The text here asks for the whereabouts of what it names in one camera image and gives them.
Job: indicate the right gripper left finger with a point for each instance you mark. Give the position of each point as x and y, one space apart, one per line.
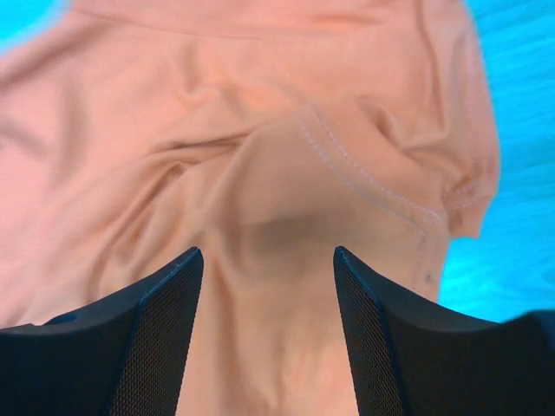
122 355

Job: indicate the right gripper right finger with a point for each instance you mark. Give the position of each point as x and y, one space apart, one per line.
410 356

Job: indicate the orange t shirt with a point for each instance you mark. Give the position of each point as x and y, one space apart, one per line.
267 133

